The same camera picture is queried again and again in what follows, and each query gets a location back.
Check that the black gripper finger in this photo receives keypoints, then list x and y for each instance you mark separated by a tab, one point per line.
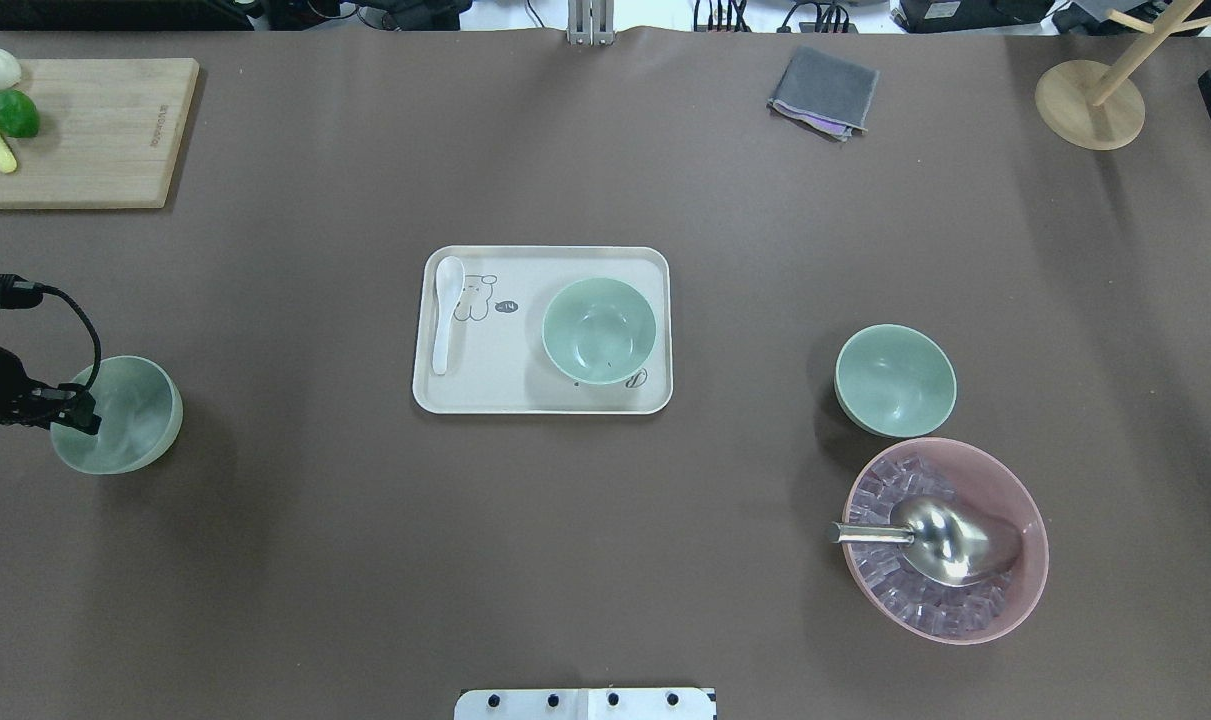
68	405

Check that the green bowl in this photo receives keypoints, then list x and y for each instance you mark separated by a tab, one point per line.
895	382
141	412
599	331

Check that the wooden cutting board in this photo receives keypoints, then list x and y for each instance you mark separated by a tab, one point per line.
111	131

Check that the green lime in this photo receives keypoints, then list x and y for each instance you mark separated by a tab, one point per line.
19	116

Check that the white ceramic spoon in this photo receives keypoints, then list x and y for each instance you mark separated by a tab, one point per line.
448	286

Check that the beige rectangular serving tray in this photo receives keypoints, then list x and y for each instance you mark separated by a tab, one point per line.
497	361

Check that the green bowl on tray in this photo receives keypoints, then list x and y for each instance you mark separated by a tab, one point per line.
599	331

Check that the folded grey cloth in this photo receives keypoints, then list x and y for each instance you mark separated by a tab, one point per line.
829	94

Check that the pink bowl with ice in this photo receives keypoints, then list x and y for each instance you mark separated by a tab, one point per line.
946	468

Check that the metal ice scoop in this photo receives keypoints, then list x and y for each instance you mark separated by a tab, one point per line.
948	542

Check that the wooden cup tree stand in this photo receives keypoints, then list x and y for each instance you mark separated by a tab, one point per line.
1096	106

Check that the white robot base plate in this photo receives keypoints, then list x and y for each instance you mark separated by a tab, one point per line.
588	703

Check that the grey metal camera post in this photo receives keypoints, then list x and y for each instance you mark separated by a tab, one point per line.
590	22

